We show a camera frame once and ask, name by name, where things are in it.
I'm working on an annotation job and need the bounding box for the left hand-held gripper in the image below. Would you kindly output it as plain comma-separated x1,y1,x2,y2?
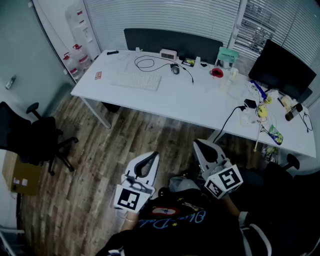
113,151,161,214

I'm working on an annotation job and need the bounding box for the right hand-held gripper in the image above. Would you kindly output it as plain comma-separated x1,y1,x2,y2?
192,138,244,200

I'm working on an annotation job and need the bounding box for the white keyboard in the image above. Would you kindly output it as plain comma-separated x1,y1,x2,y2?
111,70,163,92

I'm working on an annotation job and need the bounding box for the person's right forearm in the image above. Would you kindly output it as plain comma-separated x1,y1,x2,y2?
221,192,249,221

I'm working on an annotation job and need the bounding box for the person's left forearm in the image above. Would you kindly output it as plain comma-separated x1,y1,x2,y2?
121,211,141,231

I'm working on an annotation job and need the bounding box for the white desk leg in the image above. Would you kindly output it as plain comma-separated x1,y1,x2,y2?
207,129,224,144
79,97,112,130

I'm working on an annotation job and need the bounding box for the wooden stick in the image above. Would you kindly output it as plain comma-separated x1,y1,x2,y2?
253,119,262,153

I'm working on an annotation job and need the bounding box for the clear plastic container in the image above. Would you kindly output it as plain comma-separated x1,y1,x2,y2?
238,107,259,127

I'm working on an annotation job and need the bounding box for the green printed bag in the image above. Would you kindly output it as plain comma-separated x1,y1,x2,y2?
260,144,280,161

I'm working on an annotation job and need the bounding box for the black power adapter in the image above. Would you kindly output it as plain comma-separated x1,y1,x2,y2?
243,98,258,110

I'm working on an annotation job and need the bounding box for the green snack packet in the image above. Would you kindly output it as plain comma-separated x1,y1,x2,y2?
267,124,284,146

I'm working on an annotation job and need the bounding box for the person's black printed shirt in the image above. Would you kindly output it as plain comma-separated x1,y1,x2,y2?
96,188,273,256

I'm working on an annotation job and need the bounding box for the black office chair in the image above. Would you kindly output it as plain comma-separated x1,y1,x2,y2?
234,153,320,256
0,100,79,176

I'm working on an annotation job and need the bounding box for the blue and white box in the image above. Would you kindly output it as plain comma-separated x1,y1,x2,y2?
249,80,268,100

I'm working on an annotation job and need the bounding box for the beige tape roll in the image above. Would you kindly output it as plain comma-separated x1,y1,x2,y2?
279,95,292,111

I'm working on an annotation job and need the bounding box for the amber bottle with black cap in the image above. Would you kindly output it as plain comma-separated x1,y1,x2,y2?
284,102,304,122

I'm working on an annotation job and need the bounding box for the black tray with yellow item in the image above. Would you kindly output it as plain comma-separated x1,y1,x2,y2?
181,57,196,68

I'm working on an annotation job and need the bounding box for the pink digital clock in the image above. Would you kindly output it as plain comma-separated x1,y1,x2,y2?
159,48,178,61

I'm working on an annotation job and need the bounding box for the black monitor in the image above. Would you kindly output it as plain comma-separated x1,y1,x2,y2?
248,38,317,104

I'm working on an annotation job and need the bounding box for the cardboard box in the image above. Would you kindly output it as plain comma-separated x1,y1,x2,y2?
2,150,44,196

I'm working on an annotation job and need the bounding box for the water jug with red cap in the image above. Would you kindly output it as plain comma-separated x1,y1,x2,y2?
62,52,81,81
72,44,92,74

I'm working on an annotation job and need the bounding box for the black desk partition panel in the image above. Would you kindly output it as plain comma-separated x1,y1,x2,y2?
123,27,224,66

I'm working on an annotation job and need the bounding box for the white water dispenser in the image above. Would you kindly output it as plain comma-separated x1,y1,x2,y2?
65,4,94,61

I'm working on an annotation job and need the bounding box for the black power cable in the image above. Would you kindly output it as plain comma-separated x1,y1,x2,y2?
212,105,247,145

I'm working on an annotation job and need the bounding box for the white cable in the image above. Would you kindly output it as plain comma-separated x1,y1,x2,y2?
115,52,134,74

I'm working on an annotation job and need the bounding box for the metal door handle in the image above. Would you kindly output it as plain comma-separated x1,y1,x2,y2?
5,74,17,90

